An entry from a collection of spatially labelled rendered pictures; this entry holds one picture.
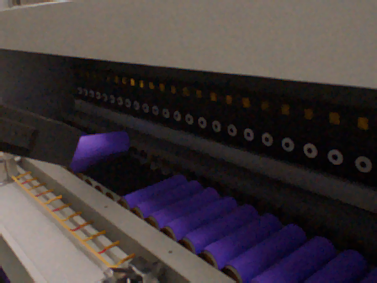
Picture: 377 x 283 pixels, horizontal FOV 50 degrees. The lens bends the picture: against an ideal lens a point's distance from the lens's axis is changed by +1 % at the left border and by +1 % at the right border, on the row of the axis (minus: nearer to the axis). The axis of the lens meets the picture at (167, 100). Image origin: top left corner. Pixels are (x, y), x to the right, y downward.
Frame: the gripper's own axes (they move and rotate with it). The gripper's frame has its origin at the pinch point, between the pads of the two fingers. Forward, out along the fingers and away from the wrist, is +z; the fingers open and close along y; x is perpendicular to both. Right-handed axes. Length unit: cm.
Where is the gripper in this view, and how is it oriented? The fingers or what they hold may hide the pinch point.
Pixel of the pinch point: (25, 133)
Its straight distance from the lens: 31.7
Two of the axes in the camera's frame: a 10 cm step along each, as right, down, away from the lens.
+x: 3.3, -9.4, 1.0
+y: 6.0, 1.3, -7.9
